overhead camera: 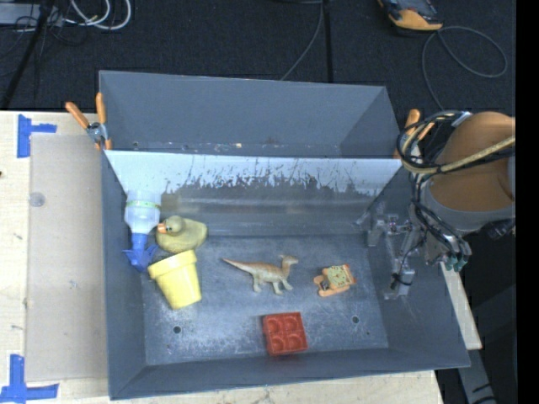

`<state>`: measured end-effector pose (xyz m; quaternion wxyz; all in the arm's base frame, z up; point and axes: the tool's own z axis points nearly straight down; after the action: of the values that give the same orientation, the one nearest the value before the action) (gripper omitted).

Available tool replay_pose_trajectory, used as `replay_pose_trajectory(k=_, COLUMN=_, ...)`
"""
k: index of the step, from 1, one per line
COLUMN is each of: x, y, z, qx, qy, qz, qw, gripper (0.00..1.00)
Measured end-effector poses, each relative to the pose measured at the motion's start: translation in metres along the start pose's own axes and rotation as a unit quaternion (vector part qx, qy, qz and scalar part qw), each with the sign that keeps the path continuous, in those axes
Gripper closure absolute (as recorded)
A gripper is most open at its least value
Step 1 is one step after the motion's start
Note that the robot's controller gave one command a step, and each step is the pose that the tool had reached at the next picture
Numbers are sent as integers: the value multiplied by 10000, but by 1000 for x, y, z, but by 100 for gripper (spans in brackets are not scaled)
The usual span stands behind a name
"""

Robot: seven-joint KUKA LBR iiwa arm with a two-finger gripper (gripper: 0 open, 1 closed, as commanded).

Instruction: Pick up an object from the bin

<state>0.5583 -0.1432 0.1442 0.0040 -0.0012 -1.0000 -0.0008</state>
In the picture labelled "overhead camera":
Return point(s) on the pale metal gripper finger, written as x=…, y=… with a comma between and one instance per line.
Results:
x=402, y=282
x=385, y=227

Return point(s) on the orange toy clock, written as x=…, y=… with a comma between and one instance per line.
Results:
x=334, y=279

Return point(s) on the red building block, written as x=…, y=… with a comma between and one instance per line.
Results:
x=285, y=333

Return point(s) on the tan toy dinosaur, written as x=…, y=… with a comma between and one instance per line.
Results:
x=265, y=272

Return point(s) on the grey metal bin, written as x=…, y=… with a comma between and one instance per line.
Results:
x=252, y=309

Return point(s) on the yellow rubber duck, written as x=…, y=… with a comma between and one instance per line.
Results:
x=185, y=236

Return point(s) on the yellow flower pot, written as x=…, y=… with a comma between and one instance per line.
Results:
x=179, y=280

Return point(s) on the clear spray bottle blue nozzle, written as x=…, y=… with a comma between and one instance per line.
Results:
x=142, y=217

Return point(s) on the pale flat board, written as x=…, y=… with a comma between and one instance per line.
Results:
x=63, y=259

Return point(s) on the black cylinder on white bracket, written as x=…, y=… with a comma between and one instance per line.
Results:
x=499, y=228

